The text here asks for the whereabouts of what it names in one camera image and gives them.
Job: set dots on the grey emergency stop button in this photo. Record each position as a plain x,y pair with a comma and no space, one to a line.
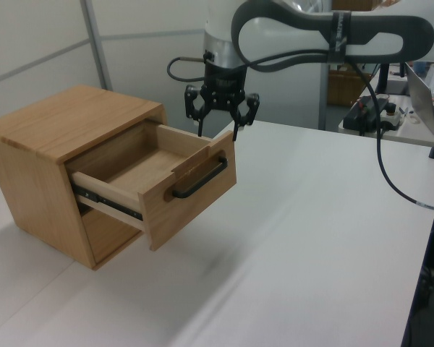
391,117

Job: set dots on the wooden two-drawer cabinet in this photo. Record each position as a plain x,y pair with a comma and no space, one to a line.
40,130

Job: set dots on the brown cardboard box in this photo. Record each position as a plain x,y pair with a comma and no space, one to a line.
343,86

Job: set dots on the silver laptop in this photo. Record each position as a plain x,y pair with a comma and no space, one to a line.
423,105

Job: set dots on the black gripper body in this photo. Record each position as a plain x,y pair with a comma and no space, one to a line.
224,86

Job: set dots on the black electronics box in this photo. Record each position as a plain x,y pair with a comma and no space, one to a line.
361,115

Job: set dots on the grey partition post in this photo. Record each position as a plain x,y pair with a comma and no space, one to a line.
97,43

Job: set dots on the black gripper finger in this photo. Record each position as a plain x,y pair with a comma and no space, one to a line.
247,112
195,105

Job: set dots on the pale office desk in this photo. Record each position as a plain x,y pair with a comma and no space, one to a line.
405,135

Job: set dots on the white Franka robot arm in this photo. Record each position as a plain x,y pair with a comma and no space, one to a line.
275,25

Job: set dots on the black drawer slide rail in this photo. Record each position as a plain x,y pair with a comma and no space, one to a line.
105,200

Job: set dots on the black monitor stand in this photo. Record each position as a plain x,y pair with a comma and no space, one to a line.
383,79

